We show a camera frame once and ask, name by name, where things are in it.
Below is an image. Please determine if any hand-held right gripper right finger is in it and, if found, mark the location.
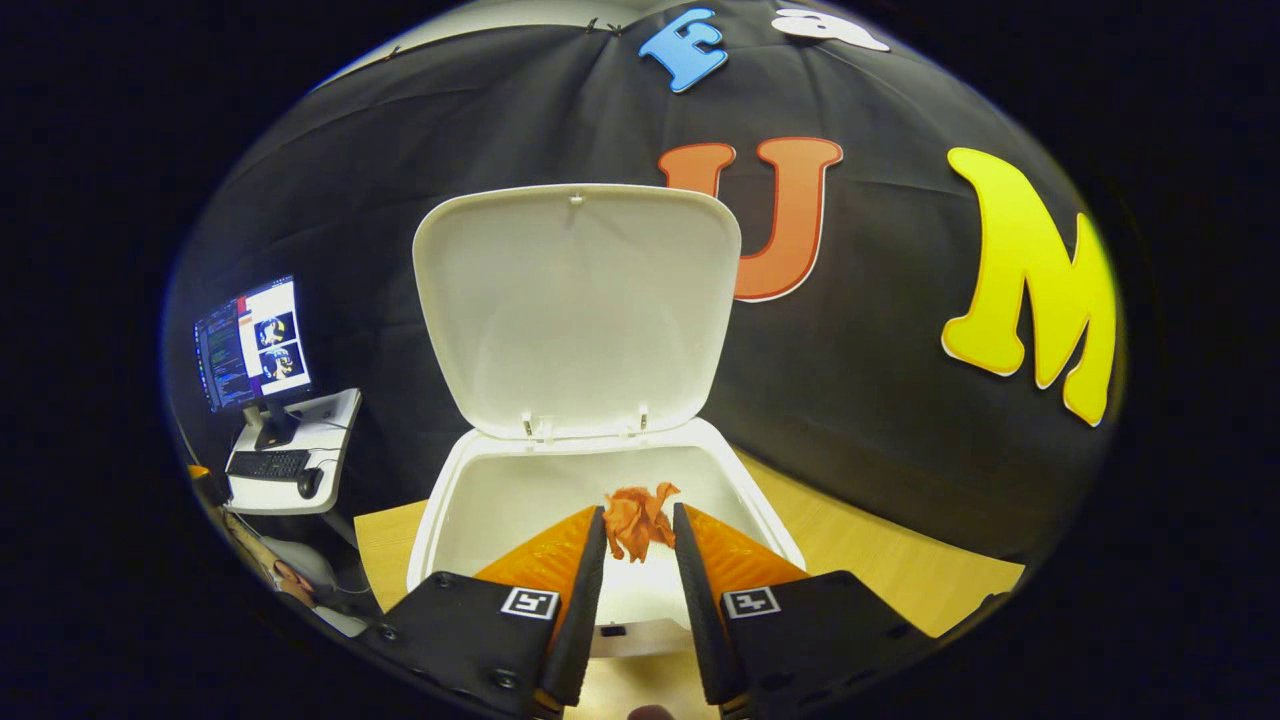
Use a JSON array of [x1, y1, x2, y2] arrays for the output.
[[672, 502, 936, 720]]

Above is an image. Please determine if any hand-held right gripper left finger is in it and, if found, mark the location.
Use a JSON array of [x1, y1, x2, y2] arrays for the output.
[[360, 505, 609, 720]]

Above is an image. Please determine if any orange paper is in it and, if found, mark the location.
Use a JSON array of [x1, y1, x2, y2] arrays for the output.
[[602, 482, 681, 563]]

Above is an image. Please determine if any white desktop garbage bin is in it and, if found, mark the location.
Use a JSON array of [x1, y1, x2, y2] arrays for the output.
[[405, 183, 807, 661]]

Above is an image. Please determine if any wooden desktop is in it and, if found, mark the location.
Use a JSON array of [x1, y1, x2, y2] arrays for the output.
[[352, 450, 1026, 720]]

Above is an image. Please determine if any black keyboard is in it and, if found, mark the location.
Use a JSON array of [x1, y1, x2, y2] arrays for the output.
[[227, 449, 313, 481]]

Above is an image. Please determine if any white side desk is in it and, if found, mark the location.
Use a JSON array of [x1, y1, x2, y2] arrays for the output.
[[222, 388, 363, 516]]

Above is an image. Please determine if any computer monitor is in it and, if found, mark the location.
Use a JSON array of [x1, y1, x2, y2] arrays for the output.
[[193, 275, 313, 451]]

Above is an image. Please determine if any black backdrop cloth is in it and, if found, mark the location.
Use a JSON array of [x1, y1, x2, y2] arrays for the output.
[[165, 0, 1126, 561]]

